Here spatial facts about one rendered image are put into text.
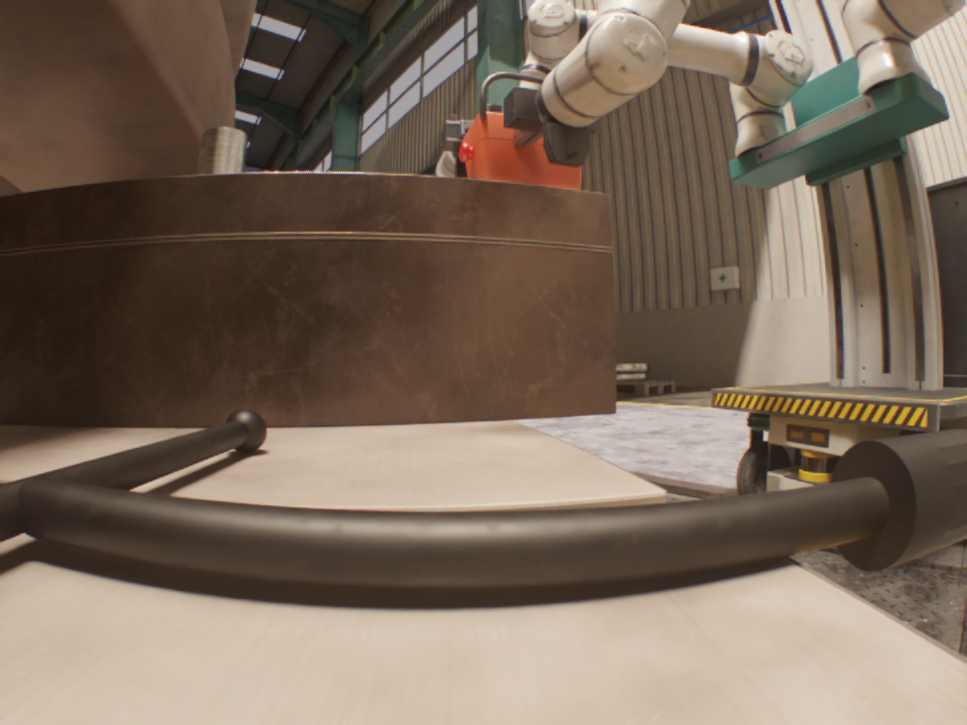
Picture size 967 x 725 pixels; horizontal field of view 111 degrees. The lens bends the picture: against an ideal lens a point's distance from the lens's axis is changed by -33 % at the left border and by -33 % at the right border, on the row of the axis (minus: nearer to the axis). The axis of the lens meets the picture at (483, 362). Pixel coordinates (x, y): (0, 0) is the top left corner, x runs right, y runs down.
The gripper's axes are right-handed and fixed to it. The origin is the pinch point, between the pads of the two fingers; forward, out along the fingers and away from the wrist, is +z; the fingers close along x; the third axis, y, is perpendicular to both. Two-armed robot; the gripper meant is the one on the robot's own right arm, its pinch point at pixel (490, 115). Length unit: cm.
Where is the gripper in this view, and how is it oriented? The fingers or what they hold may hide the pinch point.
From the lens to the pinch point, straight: 95.5
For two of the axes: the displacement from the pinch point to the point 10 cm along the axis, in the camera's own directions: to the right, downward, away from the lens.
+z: 2.7, 0.0, -9.6
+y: -0.1, -10.0, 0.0
